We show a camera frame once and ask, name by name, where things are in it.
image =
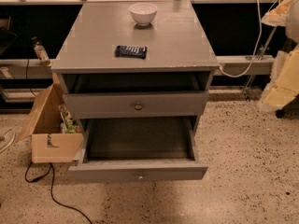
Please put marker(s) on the grey drawer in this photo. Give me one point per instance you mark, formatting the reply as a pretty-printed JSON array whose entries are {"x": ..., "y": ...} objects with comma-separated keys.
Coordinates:
[
  {"x": 138, "y": 149},
  {"x": 136, "y": 104}
]

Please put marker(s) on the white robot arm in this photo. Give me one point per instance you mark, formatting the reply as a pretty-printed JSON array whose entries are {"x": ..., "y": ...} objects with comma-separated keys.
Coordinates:
[{"x": 283, "y": 87}]

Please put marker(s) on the grey drawer cabinet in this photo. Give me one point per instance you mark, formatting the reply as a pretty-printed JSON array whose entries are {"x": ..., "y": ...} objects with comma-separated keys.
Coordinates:
[{"x": 179, "y": 57}]

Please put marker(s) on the grey top drawer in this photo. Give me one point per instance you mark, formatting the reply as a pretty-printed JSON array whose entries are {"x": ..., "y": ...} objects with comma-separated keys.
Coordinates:
[{"x": 136, "y": 104}]

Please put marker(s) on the white ceramic bowl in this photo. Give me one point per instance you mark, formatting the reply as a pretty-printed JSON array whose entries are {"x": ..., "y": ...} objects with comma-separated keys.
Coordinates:
[{"x": 143, "y": 13}]

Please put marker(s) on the green snack bag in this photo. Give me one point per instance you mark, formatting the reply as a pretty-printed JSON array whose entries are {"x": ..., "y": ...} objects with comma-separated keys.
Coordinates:
[{"x": 68, "y": 125}]

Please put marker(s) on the open cardboard box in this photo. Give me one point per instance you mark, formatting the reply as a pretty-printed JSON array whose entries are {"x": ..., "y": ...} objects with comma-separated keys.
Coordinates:
[{"x": 44, "y": 127}]

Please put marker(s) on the clear plastic bottle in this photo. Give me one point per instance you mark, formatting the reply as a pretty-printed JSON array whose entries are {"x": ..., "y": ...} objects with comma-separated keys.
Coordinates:
[{"x": 40, "y": 51}]

